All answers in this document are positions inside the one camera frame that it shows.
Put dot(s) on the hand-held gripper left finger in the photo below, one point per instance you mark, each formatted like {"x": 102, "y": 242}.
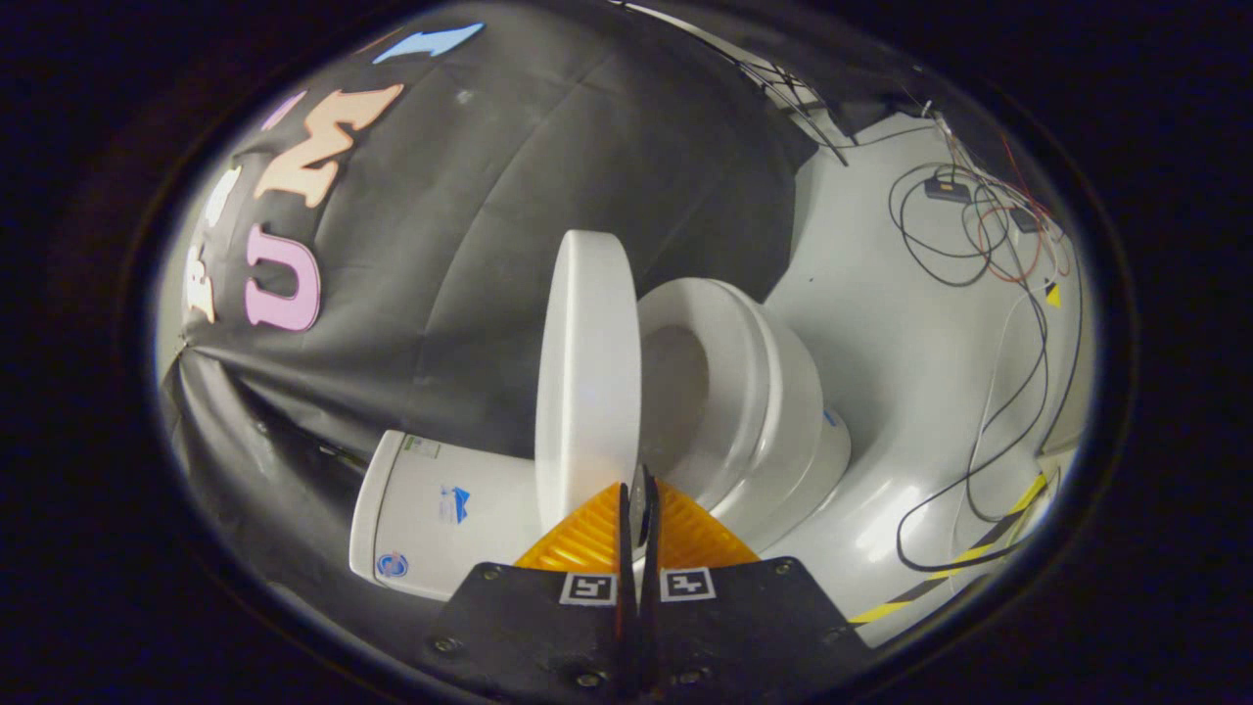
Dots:
{"x": 548, "y": 627}

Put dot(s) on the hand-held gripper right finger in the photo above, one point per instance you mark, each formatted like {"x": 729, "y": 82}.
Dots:
{"x": 744, "y": 622}

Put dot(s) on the black round pull tab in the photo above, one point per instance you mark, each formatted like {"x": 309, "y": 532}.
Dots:
{"x": 640, "y": 509}

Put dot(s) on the white toilet lid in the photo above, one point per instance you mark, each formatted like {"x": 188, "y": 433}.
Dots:
{"x": 587, "y": 372}

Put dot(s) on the white ceramic toilet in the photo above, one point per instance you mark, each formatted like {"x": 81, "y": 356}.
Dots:
{"x": 803, "y": 431}

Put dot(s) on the white toilet tank cover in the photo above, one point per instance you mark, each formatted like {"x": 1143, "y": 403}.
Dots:
{"x": 377, "y": 499}

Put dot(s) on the yellow and black floor tape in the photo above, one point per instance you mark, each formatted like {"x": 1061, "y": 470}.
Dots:
{"x": 964, "y": 558}

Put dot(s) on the black backdrop cloth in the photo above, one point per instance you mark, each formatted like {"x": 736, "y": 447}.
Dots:
{"x": 470, "y": 245}

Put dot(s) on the yellow triangle floor sticker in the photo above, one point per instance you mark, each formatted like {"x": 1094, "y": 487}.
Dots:
{"x": 1053, "y": 294}

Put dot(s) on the small black box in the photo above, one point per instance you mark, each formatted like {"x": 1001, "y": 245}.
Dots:
{"x": 1025, "y": 219}
{"x": 948, "y": 190}

